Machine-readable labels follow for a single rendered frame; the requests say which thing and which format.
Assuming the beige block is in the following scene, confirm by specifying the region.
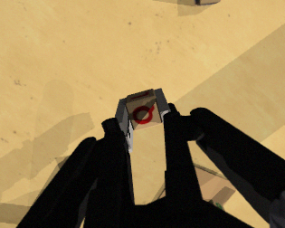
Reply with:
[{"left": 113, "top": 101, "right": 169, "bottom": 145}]
[
  {"left": 194, "top": 0, "right": 221, "bottom": 6},
  {"left": 209, "top": 200, "right": 225, "bottom": 211},
  {"left": 125, "top": 89, "right": 163, "bottom": 131}
]

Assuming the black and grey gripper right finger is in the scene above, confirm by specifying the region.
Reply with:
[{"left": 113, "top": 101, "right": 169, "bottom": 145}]
[{"left": 154, "top": 88, "right": 285, "bottom": 228}]

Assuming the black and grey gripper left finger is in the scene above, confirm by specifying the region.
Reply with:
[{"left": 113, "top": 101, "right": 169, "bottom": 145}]
[{"left": 16, "top": 98, "right": 135, "bottom": 228}]

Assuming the tan square mat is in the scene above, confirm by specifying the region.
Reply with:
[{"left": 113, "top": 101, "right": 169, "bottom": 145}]
[{"left": 195, "top": 166, "right": 236, "bottom": 206}]

